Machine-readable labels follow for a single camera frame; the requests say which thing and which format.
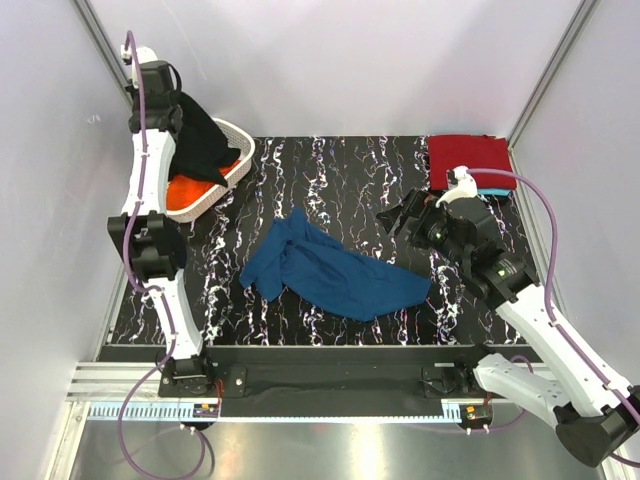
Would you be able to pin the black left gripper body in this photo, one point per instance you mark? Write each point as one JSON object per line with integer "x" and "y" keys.
{"x": 136, "y": 102}

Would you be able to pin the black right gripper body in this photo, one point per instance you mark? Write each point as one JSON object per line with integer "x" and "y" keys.
{"x": 431, "y": 229}

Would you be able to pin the black t shirt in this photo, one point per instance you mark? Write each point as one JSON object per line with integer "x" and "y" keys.
{"x": 201, "y": 147}

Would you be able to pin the blue printed t shirt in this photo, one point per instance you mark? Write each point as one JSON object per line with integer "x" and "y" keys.
{"x": 299, "y": 256}

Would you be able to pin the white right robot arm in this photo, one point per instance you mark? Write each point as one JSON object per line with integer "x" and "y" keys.
{"x": 592, "y": 409}

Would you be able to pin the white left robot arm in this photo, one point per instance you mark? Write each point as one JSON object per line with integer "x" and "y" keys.
{"x": 150, "y": 246}

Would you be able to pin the teal folded t shirt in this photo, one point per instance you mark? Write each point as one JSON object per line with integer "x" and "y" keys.
{"x": 494, "y": 192}

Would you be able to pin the red folded t shirt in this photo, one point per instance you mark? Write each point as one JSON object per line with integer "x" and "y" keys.
{"x": 449, "y": 151}

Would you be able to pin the white plastic laundry basket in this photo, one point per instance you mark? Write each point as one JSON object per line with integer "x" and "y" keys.
{"x": 207, "y": 193}

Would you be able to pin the orange t shirt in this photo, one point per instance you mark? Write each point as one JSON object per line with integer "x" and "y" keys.
{"x": 183, "y": 191}

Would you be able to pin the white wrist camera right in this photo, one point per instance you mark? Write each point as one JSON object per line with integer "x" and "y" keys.
{"x": 461, "y": 185}

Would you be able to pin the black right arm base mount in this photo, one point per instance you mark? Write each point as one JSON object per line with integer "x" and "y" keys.
{"x": 452, "y": 380}

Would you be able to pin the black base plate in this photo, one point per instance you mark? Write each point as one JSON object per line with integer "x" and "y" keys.
{"x": 284, "y": 407}

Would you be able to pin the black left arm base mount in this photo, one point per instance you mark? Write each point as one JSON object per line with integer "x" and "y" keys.
{"x": 200, "y": 377}

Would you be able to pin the aluminium frame rail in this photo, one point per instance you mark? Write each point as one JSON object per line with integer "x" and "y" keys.
{"x": 96, "y": 381}

